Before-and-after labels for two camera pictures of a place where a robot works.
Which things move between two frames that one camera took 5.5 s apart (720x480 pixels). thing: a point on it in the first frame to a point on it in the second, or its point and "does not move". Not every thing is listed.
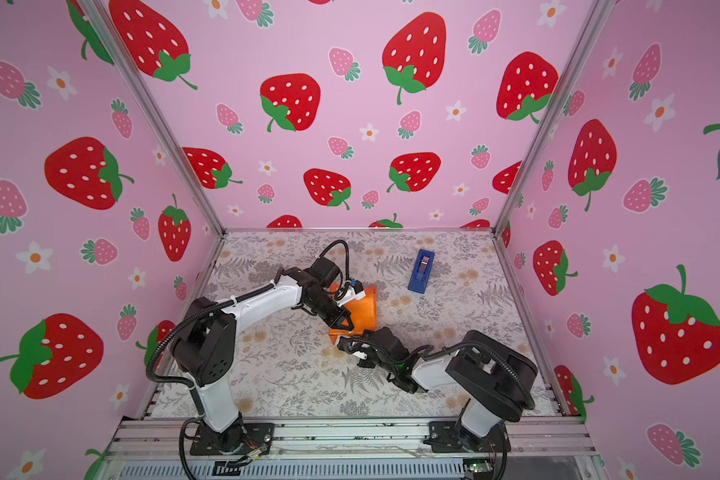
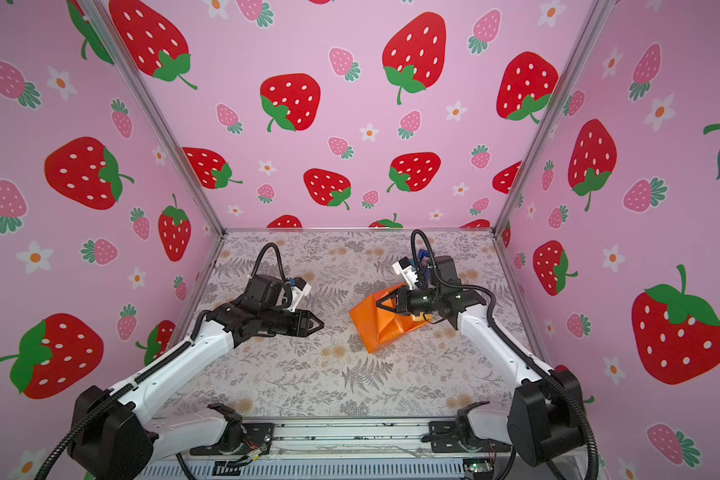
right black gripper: [370, 334] to [402, 300]
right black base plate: [449, 437] does not move
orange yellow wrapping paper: [363, 313] to [378, 325]
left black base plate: [242, 439] does not move
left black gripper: [338, 320] to [302, 327]
